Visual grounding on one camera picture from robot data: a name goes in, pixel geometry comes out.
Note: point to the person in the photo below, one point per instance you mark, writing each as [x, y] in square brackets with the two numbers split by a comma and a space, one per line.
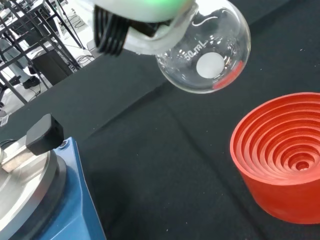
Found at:
[13, 60]

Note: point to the black metal frame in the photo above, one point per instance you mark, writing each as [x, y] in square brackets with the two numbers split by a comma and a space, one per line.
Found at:
[65, 51]

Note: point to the black box on floor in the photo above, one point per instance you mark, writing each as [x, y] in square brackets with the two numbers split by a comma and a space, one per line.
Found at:
[51, 67]

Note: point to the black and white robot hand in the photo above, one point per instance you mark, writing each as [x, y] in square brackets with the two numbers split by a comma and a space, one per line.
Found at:
[150, 10]

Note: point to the black bench cloth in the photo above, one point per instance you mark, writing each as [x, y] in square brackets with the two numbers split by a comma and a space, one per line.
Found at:
[162, 150]

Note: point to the blue heater with steel plate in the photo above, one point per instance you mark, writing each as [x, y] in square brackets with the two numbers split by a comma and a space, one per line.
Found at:
[75, 200]

